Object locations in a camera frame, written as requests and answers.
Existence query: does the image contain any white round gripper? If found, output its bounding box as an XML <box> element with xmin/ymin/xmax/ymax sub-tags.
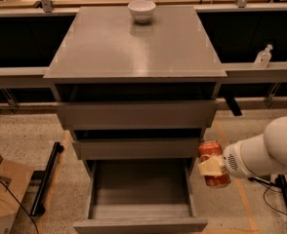
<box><xmin>198</xmin><ymin>137</ymin><xmax>265</xmax><ymax>178</ymax></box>

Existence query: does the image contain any red coke can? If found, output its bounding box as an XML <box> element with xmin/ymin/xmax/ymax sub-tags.
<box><xmin>198</xmin><ymin>140</ymin><xmax>230</xmax><ymax>188</ymax></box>

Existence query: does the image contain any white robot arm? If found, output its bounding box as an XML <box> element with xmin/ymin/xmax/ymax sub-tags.
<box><xmin>198</xmin><ymin>116</ymin><xmax>287</xmax><ymax>178</ymax></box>

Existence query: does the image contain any grey middle drawer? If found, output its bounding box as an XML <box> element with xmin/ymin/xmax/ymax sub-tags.
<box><xmin>72</xmin><ymin>138</ymin><xmax>199</xmax><ymax>160</ymax></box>

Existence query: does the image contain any grey top drawer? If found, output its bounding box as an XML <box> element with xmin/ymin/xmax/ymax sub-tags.
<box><xmin>58</xmin><ymin>100</ymin><xmax>217</xmax><ymax>130</ymax></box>

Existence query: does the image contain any grey open bottom drawer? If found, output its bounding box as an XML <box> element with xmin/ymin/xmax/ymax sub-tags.
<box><xmin>73</xmin><ymin>159</ymin><xmax>208</xmax><ymax>234</ymax></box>

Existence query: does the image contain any grey drawer cabinet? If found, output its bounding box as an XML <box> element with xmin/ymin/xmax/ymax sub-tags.
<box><xmin>43</xmin><ymin>5</ymin><xmax>228</xmax><ymax>177</ymax></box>

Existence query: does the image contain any small black floor device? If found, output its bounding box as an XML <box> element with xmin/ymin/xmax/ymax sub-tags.
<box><xmin>248</xmin><ymin>175</ymin><xmax>271</xmax><ymax>184</ymax></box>

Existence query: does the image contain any clear sanitizer pump bottle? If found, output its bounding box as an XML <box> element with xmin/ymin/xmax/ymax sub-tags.
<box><xmin>254</xmin><ymin>44</ymin><xmax>273</xmax><ymax>68</ymax></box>

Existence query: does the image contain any white ceramic bowl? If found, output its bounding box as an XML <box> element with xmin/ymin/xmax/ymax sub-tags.
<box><xmin>128</xmin><ymin>0</ymin><xmax>156</xmax><ymax>23</ymax></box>

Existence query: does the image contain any black metal floor bar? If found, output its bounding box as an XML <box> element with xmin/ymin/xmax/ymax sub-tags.
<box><xmin>30</xmin><ymin>141</ymin><xmax>64</xmax><ymax>216</ymax></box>

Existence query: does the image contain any brown cardboard box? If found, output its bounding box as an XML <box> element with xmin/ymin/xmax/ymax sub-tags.
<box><xmin>0</xmin><ymin>154</ymin><xmax>34</xmax><ymax>234</ymax></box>

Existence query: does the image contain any black cable right floor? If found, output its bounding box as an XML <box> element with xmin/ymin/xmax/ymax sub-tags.
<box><xmin>262</xmin><ymin>182</ymin><xmax>287</xmax><ymax>216</ymax></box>

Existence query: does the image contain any grey metal shelf rail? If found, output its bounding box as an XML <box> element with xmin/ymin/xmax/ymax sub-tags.
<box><xmin>0</xmin><ymin>61</ymin><xmax>287</xmax><ymax>89</ymax></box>

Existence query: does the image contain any black cable on box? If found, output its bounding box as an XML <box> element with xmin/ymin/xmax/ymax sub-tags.
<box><xmin>0</xmin><ymin>172</ymin><xmax>40</xmax><ymax>234</ymax></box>

